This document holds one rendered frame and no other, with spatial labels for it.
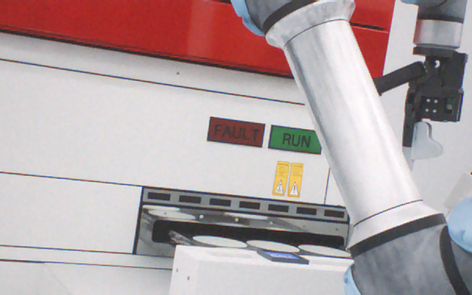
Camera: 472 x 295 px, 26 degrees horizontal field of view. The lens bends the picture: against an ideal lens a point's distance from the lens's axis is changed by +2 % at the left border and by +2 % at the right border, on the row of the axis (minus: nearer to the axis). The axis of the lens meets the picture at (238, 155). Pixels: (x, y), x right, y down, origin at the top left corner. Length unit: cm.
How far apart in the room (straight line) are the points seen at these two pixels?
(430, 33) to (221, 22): 41
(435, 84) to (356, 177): 55
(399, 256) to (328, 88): 21
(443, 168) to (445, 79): 228
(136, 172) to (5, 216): 25
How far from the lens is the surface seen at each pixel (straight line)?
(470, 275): 110
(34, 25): 179
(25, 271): 189
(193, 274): 130
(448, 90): 167
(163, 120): 190
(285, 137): 199
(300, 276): 135
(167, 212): 192
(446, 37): 167
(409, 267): 113
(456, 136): 397
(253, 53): 190
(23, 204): 186
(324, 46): 120
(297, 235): 227
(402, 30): 382
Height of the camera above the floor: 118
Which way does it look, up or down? 4 degrees down
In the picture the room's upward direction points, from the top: 8 degrees clockwise
